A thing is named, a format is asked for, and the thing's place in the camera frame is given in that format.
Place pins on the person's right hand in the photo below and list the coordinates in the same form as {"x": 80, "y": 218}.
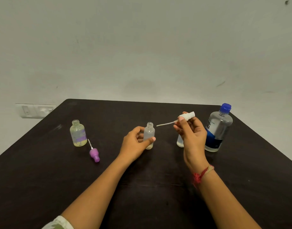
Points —
{"x": 193, "y": 143}

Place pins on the person's left hand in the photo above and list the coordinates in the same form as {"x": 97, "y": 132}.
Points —
{"x": 132, "y": 146}

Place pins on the small clear bottle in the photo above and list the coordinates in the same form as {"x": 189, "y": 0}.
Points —
{"x": 180, "y": 141}
{"x": 149, "y": 133}

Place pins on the large clear bottle blue label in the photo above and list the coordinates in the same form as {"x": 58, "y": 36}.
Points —
{"x": 217, "y": 131}

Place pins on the white spray cap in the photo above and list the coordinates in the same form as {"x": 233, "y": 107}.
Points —
{"x": 187, "y": 116}

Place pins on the purple spray cap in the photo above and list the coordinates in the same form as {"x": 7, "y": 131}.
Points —
{"x": 94, "y": 155}

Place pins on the blue screw cap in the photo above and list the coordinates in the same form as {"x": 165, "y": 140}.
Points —
{"x": 225, "y": 108}

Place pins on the small round bottle purple print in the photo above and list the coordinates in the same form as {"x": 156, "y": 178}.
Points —
{"x": 78, "y": 134}

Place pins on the person's left forearm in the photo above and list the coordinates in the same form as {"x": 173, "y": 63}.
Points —
{"x": 93, "y": 195}

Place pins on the person's right forearm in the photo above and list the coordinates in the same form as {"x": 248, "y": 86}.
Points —
{"x": 227, "y": 202}

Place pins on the red thread wristband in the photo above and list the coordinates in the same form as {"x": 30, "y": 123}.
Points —
{"x": 197, "y": 177}

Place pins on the white plug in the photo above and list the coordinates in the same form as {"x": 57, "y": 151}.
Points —
{"x": 44, "y": 111}

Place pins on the green floral left sleeve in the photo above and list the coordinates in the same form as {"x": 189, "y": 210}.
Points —
{"x": 57, "y": 223}

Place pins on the white wall socket panel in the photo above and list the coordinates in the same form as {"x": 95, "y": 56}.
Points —
{"x": 26, "y": 111}

